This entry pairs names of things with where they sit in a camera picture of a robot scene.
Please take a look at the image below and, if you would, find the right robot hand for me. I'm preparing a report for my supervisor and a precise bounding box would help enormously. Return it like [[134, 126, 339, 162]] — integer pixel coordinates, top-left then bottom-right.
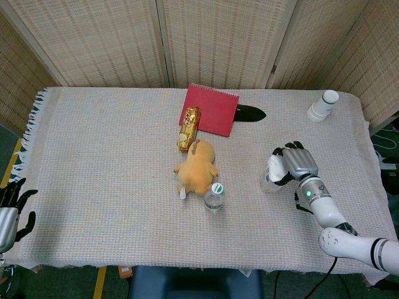
[[271, 141, 319, 187]]

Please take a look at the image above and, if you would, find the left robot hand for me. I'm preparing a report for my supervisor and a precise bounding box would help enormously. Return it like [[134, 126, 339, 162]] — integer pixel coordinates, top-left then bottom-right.
[[0, 178, 39, 254]]

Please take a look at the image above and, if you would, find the white Face tissue pack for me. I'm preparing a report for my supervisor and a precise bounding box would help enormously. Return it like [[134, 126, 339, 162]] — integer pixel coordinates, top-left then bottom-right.
[[259, 154, 296, 194]]

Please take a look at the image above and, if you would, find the stack of white paper cups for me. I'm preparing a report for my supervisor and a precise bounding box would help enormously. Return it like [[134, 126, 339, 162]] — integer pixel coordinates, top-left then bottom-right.
[[307, 89, 340, 123]]

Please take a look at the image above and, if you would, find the black pointed blade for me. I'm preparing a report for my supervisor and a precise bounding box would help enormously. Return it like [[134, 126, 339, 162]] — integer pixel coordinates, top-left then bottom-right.
[[234, 104, 267, 123]]

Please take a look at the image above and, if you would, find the black equipment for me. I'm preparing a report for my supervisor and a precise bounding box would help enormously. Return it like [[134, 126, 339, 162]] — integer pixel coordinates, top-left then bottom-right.
[[380, 157, 399, 196]]

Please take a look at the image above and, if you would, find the beige woven tablecloth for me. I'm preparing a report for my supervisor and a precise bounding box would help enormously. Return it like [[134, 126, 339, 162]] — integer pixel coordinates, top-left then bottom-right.
[[7, 86, 390, 284]]

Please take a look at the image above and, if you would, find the clear water bottle green label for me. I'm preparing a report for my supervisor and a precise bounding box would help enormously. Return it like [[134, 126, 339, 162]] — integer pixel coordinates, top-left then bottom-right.
[[203, 183, 226, 213]]

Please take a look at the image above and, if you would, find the red spiral notebook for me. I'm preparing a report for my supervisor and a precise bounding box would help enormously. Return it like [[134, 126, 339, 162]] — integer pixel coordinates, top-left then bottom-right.
[[178, 83, 241, 138]]

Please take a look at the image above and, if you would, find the orange plush toy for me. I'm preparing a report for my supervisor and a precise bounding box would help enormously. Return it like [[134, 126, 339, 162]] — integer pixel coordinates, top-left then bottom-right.
[[173, 139, 219, 199]]

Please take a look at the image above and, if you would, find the gold foil snack pack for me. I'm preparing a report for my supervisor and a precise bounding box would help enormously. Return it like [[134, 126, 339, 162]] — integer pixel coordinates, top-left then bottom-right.
[[176, 106, 201, 153]]

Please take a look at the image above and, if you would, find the dark blue chair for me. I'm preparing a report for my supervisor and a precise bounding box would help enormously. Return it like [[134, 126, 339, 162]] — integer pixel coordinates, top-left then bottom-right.
[[128, 265, 264, 299]]

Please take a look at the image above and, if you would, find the woven folding screen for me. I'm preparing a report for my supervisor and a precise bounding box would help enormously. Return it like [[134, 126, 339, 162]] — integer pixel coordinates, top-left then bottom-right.
[[0, 0, 399, 135]]

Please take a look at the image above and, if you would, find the white cable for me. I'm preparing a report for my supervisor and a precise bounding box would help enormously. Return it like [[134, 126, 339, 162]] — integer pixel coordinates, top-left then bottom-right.
[[372, 123, 399, 163]]

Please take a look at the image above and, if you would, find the black cable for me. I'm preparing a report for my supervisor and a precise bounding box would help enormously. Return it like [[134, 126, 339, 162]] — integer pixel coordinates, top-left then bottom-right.
[[317, 257, 339, 299]]

